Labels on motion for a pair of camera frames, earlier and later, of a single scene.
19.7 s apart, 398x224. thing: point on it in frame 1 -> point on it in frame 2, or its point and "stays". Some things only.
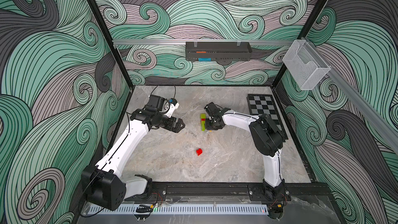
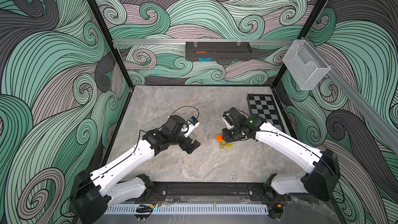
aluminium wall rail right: (385, 127) stays
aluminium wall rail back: (144, 43) stays
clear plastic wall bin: (306, 66) stays
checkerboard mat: (259, 104) stays
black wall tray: (218, 51) stays
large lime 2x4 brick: (203, 116) -> (223, 143)
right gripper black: (209, 119) -> (227, 136)
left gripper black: (170, 127) -> (184, 147)
